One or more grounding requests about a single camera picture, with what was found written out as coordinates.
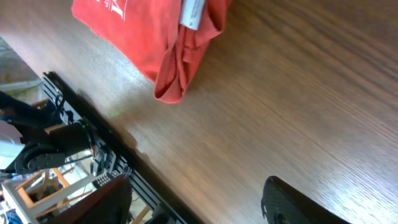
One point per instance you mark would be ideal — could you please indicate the black aluminium frame rail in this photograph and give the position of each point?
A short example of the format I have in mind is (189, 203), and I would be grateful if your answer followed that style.
(143, 180)

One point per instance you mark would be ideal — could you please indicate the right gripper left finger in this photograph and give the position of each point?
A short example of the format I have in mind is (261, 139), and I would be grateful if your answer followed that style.
(109, 204)

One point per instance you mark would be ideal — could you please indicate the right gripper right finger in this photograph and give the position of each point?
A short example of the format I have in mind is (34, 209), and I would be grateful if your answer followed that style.
(283, 204)

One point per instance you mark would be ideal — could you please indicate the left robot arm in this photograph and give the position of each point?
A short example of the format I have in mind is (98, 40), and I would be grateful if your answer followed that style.
(34, 139)

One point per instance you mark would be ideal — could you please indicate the red soccer t-shirt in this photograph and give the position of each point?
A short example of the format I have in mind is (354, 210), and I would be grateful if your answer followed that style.
(165, 40)

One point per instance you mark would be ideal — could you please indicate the wooden stool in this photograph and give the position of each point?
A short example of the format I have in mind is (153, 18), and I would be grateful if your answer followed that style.
(50, 192)

